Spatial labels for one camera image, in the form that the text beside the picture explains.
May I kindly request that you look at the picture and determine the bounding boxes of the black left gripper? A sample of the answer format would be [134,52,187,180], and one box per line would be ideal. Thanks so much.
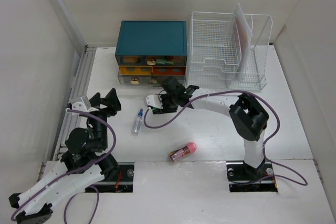
[89,88,120,150]

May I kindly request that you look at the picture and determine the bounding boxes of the green highlighter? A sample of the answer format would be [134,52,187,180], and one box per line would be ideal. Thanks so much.
[152,107,163,115]

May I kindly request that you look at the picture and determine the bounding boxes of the small drawer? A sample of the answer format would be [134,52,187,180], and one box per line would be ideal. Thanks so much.
[151,67,186,87]
[118,66,152,85]

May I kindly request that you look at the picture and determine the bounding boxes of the green capsule stapler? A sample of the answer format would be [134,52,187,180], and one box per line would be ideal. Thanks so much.
[156,59,174,66]

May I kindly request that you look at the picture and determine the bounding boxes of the transparent drawer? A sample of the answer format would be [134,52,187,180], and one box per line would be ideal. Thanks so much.
[115,56,186,66]

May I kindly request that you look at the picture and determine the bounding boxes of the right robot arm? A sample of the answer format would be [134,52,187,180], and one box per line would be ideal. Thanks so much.
[159,77,269,183]

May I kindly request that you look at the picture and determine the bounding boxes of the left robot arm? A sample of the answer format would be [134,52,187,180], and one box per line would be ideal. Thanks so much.
[8,88,121,223]

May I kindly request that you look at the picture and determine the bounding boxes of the small clear spray bottle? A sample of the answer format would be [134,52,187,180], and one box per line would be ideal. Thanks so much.
[131,109,143,135]

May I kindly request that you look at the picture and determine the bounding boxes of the pink capped clip tube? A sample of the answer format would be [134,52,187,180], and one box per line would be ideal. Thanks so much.
[168,142,197,163]

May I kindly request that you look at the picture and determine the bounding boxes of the teal drawer cabinet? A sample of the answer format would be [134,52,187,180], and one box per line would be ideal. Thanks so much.
[115,20,187,78]

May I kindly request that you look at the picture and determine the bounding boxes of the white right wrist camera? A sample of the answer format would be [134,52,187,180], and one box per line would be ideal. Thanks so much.
[145,94,162,109]

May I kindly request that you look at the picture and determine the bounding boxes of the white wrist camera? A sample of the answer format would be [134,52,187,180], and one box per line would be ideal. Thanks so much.
[66,95,92,112]
[145,94,162,109]

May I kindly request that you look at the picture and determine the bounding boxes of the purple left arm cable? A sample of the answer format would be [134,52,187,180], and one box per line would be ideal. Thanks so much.
[10,107,118,223]

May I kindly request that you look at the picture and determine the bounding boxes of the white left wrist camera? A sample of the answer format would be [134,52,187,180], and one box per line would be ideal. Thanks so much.
[66,95,92,112]

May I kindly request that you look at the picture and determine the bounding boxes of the aluminium rail on left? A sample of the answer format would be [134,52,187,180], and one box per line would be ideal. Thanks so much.
[50,45,97,161]

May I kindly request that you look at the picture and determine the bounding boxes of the white wire stacking tray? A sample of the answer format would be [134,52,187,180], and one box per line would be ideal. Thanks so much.
[187,12,241,89]

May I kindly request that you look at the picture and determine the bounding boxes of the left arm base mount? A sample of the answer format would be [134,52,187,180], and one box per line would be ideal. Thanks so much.
[93,163,134,193]

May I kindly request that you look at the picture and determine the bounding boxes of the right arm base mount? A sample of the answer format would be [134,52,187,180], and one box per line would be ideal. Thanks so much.
[226,161,278,193]

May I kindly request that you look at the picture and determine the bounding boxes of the white wire file holder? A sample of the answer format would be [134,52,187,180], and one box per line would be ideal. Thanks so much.
[227,14,272,92]

